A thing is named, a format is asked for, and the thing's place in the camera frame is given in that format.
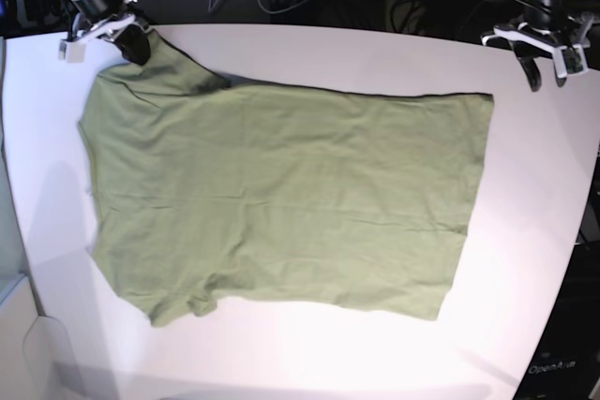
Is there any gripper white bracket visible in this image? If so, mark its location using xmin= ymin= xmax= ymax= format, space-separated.
xmin=59 ymin=0 xmax=151 ymax=66
xmin=481 ymin=0 xmax=595 ymax=92

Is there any green T-shirt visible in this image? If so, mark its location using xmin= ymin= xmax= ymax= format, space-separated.
xmin=79 ymin=34 xmax=494 ymax=327

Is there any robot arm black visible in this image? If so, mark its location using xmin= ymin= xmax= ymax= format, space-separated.
xmin=7 ymin=0 xmax=151 ymax=66
xmin=481 ymin=0 xmax=599 ymax=92

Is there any black OpenArm case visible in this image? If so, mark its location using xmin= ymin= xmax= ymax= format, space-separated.
xmin=514 ymin=230 xmax=599 ymax=399

